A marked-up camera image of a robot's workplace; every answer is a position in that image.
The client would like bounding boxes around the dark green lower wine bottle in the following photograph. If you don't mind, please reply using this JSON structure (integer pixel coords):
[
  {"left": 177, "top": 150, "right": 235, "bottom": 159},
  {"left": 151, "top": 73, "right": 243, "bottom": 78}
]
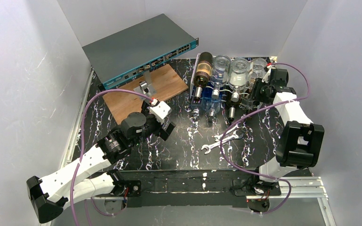
[{"left": 225, "top": 92, "right": 239, "bottom": 124}]

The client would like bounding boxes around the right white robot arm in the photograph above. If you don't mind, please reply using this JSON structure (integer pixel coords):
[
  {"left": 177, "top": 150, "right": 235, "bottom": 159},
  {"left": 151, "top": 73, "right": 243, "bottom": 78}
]
[{"left": 252, "top": 67, "right": 325, "bottom": 183}]

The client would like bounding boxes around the purple cable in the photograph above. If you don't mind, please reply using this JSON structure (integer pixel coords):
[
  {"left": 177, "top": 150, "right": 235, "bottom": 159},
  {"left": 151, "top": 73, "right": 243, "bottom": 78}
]
[
  {"left": 70, "top": 89, "right": 156, "bottom": 226},
  {"left": 220, "top": 62, "right": 311, "bottom": 216}
]

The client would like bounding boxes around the white wire wine rack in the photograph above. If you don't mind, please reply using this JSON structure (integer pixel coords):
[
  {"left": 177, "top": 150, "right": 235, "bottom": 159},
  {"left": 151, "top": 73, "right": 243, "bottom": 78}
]
[{"left": 190, "top": 52, "right": 273, "bottom": 110}]

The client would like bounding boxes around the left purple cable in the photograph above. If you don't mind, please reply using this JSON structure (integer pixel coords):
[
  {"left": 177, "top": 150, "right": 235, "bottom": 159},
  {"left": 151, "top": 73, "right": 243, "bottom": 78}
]
[{"left": 70, "top": 89, "right": 156, "bottom": 226}]

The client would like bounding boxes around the small silver wrench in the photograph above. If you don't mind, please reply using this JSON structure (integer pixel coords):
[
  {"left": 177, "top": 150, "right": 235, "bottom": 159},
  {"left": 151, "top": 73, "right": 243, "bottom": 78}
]
[{"left": 213, "top": 122, "right": 243, "bottom": 142}]

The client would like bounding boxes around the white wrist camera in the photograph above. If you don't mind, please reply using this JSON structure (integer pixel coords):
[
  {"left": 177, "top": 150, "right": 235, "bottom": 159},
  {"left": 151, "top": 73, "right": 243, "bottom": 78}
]
[
  {"left": 148, "top": 99, "right": 172, "bottom": 124},
  {"left": 262, "top": 63, "right": 275, "bottom": 83}
]

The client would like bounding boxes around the clear bottle white cap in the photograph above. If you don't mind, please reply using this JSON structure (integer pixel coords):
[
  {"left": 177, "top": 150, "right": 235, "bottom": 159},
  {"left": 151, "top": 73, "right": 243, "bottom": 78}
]
[{"left": 228, "top": 57, "right": 250, "bottom": 102}]

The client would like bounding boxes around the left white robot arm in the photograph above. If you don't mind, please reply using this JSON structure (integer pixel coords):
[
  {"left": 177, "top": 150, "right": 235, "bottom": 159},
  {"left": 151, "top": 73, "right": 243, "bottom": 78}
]
[{"left": 26, "top": 102, "right": 175, "bottom": 224}]

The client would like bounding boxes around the dark wine bottle gold label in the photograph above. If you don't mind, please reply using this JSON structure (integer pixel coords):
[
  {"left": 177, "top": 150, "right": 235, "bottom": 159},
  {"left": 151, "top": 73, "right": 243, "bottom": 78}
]
[{"left": 193, "top": 52, "right": 213, "bottom": 100}]

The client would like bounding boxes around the silver metal stand bracket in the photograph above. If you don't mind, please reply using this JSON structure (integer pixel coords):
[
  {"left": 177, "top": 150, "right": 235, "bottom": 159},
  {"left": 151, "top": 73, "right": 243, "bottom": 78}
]
[{"left": 133, "top": 71, "right": 156, "bottom": 97}]

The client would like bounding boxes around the wooden board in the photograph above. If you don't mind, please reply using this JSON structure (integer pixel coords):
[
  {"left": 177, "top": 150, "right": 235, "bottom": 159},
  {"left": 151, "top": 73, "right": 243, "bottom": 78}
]
[{"left": 103, "top": 65, "right": 189, "bottom": 124}]

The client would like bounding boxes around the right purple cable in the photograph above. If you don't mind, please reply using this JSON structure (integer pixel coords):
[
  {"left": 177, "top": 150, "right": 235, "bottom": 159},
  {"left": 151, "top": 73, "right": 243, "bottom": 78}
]
[{"left": 220, "top": 62, "right": 311, "bottom": 216}]

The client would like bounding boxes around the clear liquor bottle black cap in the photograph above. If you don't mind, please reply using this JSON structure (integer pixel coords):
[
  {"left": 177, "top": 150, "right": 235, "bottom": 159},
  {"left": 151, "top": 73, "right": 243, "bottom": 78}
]
[{"left": 242, "top": 58, "right": 269, "bottom": 110}]

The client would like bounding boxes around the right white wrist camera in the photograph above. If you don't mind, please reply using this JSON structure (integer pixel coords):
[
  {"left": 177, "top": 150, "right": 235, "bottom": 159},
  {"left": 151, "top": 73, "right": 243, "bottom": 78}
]
[{"left": 262, "top": 63, "right": 275, "bottom": 83}]

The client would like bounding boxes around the grey network switch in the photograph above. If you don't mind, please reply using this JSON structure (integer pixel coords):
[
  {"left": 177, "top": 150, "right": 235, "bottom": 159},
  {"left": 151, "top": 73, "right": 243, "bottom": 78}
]
[{"left": 82, "top": 14, "right": 199, "bottom": 91}]

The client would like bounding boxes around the large silver wrench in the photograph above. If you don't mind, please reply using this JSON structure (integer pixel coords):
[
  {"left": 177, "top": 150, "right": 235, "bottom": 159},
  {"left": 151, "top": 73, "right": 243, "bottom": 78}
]
[{"left": 201, "top": 129, "right": 243, "bottom": 154}]

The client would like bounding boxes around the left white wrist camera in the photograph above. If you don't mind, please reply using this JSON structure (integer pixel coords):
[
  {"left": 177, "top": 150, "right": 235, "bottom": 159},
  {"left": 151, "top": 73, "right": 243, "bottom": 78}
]
[{"left": 148, "top": 99, "right": 172, "bottom": 124}]

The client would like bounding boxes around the black base frame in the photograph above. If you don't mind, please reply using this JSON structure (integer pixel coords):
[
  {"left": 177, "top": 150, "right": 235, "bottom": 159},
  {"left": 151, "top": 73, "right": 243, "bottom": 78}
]
[{"left": 107, "top": 169, "right": 281, "bottom": 209}]

